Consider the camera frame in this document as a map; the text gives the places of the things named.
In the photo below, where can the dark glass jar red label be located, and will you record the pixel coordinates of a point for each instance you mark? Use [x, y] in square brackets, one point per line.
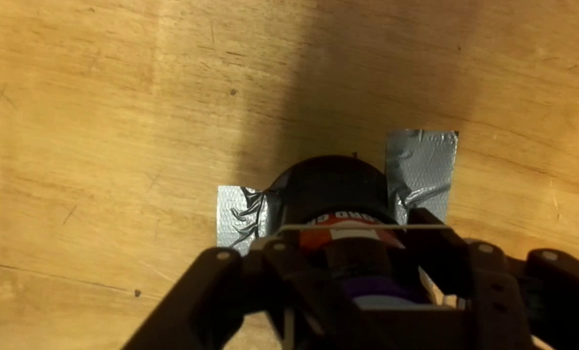
[331, 188]

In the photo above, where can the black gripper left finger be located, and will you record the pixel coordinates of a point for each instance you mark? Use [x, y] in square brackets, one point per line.
[238, 298]

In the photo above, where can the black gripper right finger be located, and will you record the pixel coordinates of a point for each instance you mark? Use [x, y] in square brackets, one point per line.
[516, 293]

